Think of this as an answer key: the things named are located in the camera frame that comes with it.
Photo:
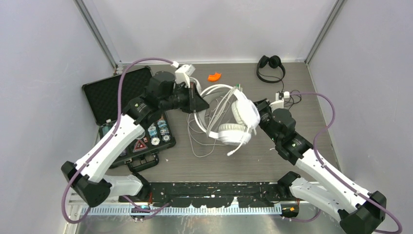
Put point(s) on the black small headphones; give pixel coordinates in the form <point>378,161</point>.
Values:
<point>275,63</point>

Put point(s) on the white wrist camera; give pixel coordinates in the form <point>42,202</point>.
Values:
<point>183,75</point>
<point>279,100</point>

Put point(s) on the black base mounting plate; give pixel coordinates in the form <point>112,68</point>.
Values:
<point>216,194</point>

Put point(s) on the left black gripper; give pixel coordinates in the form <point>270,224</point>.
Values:
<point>195,101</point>

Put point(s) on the orange curved plastic piece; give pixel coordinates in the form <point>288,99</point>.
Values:
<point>214,77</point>

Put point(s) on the white round gaming headphones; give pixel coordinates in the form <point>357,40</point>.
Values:
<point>233,120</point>

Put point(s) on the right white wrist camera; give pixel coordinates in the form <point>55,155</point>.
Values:
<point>279,100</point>

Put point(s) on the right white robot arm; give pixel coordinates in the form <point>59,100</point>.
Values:
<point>353,207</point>

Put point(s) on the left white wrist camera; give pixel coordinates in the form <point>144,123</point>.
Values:
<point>183,75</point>

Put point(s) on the black poker chip case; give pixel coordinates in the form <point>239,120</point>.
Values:
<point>142,152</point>

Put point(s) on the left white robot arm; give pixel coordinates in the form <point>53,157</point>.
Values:
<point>87,176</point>

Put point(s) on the white grey angular headphones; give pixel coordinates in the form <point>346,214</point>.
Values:
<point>197,85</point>

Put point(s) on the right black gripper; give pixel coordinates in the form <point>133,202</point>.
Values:
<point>262,105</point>

